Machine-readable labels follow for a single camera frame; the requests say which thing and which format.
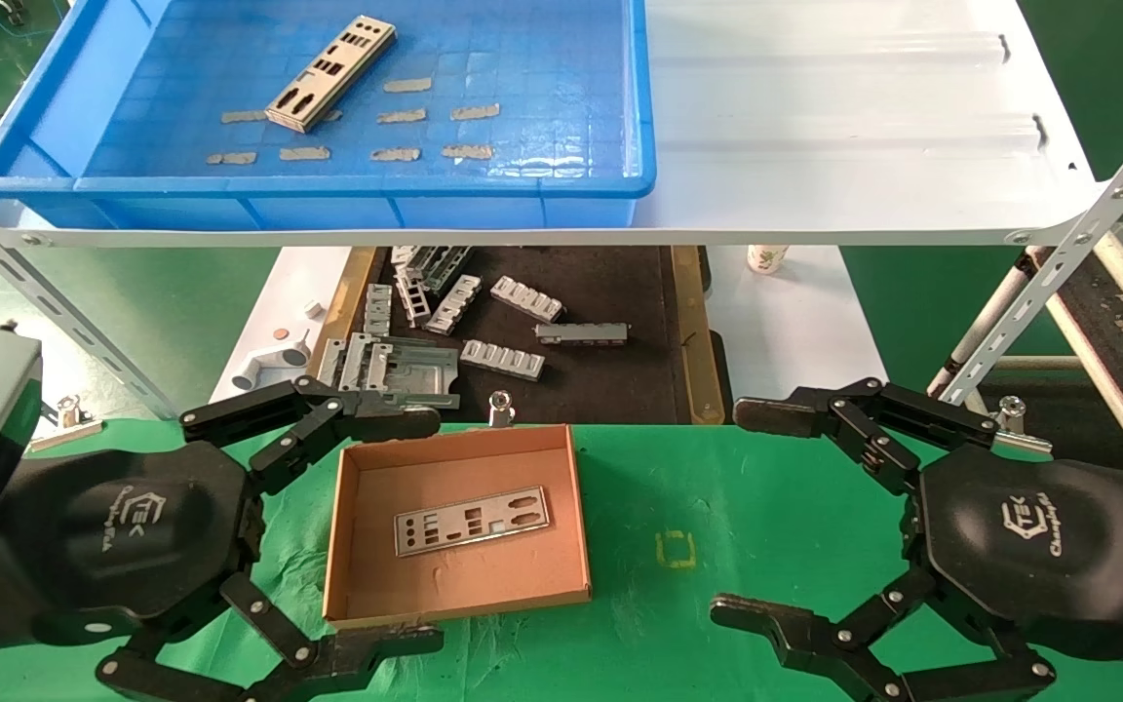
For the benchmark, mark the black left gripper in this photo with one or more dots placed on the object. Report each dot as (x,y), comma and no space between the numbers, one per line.
(123,526)

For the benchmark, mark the long grey metal bracket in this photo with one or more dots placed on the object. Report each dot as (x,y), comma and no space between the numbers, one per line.
(581,333)

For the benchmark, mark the white pipe rack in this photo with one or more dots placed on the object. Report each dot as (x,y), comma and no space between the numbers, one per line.
(1059,363)

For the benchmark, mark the silver slotted metal bracket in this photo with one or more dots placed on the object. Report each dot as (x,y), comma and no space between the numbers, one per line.
(527,298)
(378,309)
(502,359)
(451,304)

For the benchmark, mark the grey perforated shelf upright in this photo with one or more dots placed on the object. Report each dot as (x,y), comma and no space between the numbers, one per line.
(55,312)
(1059,278)

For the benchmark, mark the black felt-lined wooden tray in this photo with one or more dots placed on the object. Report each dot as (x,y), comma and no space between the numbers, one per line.
(610,380)

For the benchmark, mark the white paper cup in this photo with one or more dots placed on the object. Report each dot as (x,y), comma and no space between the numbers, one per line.
(766,257)

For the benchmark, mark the metal plate in bin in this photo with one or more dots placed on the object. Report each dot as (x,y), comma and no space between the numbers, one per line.
(293,124)

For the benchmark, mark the white pipe fitting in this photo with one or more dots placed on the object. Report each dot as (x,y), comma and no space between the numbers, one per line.
(269,366)

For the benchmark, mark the silver I/O shield plate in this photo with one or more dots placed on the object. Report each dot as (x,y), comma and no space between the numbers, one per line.
(495,507)
(332,90)

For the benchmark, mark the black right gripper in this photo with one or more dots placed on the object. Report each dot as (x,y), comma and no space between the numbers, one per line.
(1059,546)

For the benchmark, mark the narrow grey metal bracket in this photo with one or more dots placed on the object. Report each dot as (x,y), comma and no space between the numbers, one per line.
(329,361)
(362,359)

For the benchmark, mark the silver ladder-shaped metal bracket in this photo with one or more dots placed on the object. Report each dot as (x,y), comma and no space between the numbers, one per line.
(412,292)

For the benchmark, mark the black rack mat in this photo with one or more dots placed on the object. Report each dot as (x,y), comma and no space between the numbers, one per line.
(1098,322)

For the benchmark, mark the silver binder clip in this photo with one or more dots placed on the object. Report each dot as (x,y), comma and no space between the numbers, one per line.
(69,414)
(500,409)
(1012,409)

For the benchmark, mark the blue plastic tray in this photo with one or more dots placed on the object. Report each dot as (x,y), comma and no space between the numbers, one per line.
(542,58)

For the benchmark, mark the shallow cardboard box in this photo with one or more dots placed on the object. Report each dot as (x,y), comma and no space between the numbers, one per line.
(484,585)

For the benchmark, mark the white metal shelf board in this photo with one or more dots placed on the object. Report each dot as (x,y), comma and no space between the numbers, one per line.
(815,117)

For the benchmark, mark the large grey metal plate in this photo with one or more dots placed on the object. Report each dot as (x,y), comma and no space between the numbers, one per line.
(425,370)

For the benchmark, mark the green table cloth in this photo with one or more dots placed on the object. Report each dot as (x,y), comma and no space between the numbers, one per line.
(678,468)

